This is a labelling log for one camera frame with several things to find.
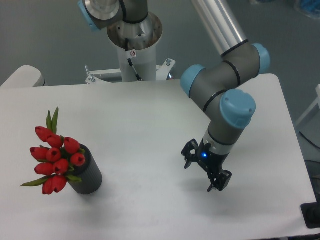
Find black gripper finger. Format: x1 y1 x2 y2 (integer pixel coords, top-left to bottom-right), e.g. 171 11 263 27
207 169 232 192
181 139 199 169

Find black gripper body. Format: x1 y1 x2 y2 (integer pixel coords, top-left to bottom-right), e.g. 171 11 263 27
195 141 229 178

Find red tulip bouquet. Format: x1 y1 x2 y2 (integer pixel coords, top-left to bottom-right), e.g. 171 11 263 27
21 107 87 195

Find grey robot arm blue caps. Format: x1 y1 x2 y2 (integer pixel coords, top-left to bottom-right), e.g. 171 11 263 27
78 0 271 191

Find dark grey ribbed vase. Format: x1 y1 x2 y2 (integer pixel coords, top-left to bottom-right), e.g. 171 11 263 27
68 144 103 195

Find black device at table edge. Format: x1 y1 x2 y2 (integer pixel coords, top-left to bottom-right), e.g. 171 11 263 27
300 202 320 229

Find white rounded chair edge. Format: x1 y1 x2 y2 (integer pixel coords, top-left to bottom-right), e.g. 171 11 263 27
0 65 46 89

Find white metal base frame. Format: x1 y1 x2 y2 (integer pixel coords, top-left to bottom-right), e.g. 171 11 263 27
85 58 176 85

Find black cable on pedestal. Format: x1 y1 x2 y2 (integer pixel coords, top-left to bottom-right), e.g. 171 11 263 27
124 37 144 82

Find black cable on floor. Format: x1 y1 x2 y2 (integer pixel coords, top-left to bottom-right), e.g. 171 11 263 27
298 131 320 148

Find white frame at right edge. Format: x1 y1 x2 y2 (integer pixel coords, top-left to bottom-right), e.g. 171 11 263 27
294 85 320 132

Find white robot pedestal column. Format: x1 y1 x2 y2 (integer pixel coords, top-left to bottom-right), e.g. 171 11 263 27
107 12 163 82

